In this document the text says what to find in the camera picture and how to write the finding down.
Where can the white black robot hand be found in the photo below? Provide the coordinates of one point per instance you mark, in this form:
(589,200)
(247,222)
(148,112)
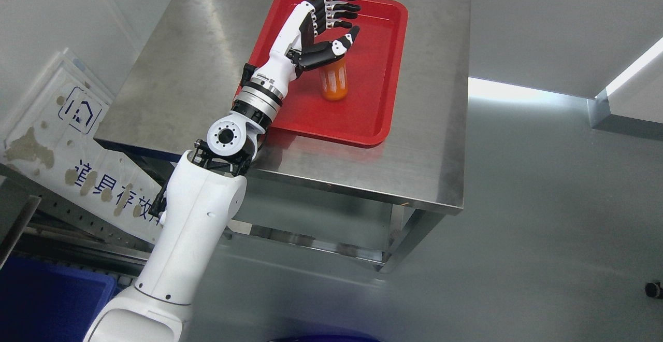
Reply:
(316,33)

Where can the orange cylindrical capacitor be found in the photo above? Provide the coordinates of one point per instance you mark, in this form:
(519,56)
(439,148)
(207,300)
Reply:
(334,80)

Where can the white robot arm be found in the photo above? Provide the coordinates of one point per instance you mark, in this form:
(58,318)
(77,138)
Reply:
(199,205)

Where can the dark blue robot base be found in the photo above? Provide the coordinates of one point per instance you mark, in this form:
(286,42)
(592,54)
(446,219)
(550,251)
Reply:
(325,338)

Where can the stainless steel desk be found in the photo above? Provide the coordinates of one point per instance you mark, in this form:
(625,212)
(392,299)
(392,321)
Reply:
(186,76)

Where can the red plastic tray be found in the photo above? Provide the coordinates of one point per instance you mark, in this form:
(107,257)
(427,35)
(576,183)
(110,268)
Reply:
(363,118)

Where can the white sign board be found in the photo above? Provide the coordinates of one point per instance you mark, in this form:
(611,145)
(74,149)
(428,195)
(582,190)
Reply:
(53,144)

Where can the large blue bin left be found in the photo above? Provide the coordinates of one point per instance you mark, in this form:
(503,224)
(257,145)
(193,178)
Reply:
(48,302)

